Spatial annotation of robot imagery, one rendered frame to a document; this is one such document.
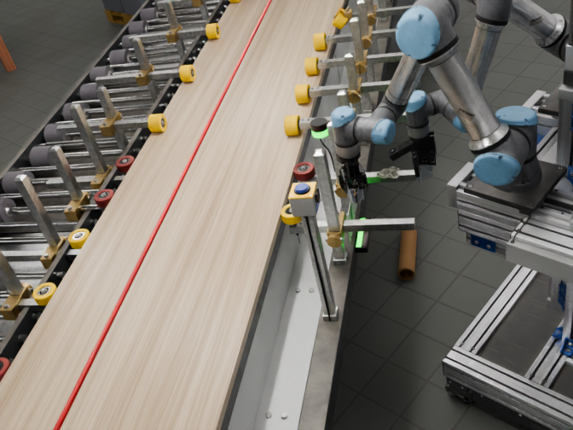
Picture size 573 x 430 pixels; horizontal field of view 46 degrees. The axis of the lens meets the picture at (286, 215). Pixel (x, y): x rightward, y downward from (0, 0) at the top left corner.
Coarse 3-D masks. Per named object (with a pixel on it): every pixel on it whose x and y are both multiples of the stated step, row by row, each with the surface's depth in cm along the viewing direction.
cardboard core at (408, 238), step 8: (408, 232) 338; (416, 232) 341; (408, 240) 333; (416, 240) 337; (400, 248) 333; (408, 248) 329; (400, 256) 328; (408, 256) 325; (400, 264) 323; (408, 264) 320; (400, 272) 324; (408, 272) 326
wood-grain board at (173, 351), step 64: (256, 0) 399; (320, 0) 379; (256, 64) 331; (192, 128) 294; (256, 128) 284; (128, 192) 265; (192, 192) 256; (256, 192) 248; (128, 256) 233; (192, 256) 227; (256, 256) 220; (64, 320) 214; (128, 320) 209; (192, 320) 203; (0, 384) 198; (64, 384) 193; (128, 384) 189; (192, 384) 184
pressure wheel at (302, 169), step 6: (306, 162) 255; (294, 168) 254; (300, 168) 254; (306, 168) 253; (312, 168) 251; (294, 174) 253; (300, 174) 250; (306, 174) 250; (312, 174) 252; (300, 180) 252; (306, 180) 252
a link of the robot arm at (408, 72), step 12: (456, 0) 174; (408, 60) 192; (396, 72) 198; (408, 72) 194; (420, 72) 194; (396, 84) 199; (408, 84) 197; (384, 96) 207; (396, 96) 201; (408, 96) 202; (396, 108) 205; (396, 120) 207
